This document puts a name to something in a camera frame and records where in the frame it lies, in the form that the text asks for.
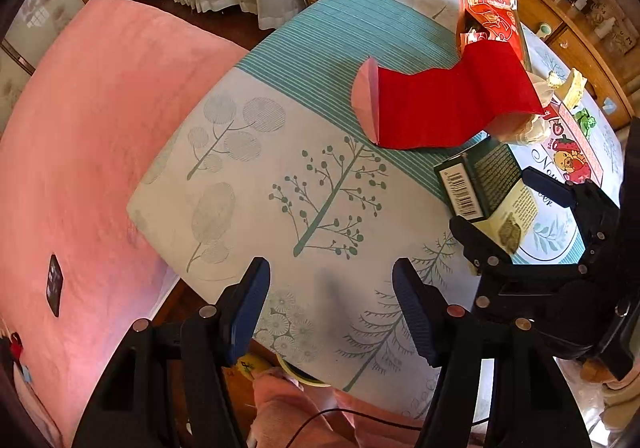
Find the red paper bag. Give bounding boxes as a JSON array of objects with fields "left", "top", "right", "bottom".
[{"left": 351, "top": 41, "right": 551, "bottom": 149}]

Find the dark bin with yellow rim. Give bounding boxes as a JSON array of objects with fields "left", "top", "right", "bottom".
[{"left": 275, "top": 353, "right": 331, "bottom": 388}]

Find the black phone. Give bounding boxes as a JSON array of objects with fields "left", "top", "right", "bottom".
[{"left": 46, "top": 254, "right": 63, "bottom": 318}]

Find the dark green box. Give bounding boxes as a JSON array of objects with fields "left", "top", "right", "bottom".
[{"left": 434, "top": 137, "right": 541, "bottom": 259}]

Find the person's left leg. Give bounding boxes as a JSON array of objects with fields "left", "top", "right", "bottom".
[{"left": 247, "top": 368, "right": 351, "bottom": 448}]

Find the yellow embroidered slipper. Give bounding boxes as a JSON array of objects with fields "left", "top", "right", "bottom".
[{"left": 235, "top": 355, "right": 273, "bottom": 376}]

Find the person's right leg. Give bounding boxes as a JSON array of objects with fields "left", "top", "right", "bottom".
[{"left": 332, "top": 390, "right": 426, "bottom": 448}]

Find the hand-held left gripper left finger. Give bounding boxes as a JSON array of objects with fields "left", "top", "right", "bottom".
[{"left": 72, "top": 257, "right": 272, "bottom": 448}]

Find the thin black cable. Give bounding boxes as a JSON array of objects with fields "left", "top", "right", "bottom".
[{"left": 295, "top": 407, "right": 423, "bottom": 448}]

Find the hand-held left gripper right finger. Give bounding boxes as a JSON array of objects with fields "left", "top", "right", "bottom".
[{"left": 391, "top": 257, "right": 591, "bottom": 448}]

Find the floral glass wardrobe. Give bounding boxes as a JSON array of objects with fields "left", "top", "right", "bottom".
[{"left": 0, "top": 0, "right": 103, "bottom": 129}]

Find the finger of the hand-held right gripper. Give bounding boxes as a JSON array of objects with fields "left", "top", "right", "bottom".
[
  {"left": 521, "top": 167, "right": 622, "bottom": 275},
  {"left": 448, "top": 217, "right": 591, "bottom": 281}
]

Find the person's leg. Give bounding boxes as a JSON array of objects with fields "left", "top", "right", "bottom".
[
  {"left": 332, "top": 390, "right": 426, "bottom": 448},
  {"left": 247, "top": 368, "right": 351, "bottom": 448}
]

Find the strawberry print tissue box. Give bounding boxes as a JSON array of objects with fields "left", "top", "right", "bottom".
[{"left": 542, "top": 98, "right": 606, "bottom": 189}]

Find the yellow wrapper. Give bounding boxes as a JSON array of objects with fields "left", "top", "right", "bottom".
[{"left": 547, "top": 68, "right": 586, "bottom": 109}]

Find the red foil snack bag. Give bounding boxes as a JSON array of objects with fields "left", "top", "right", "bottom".
[{"left": 457, "top": 0, "right": 532, "bottom": 72}]

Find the tree print tablecloth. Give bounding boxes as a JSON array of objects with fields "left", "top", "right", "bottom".
[{"left": 127, "top": 0, "right": 626, "bottom": 421}]

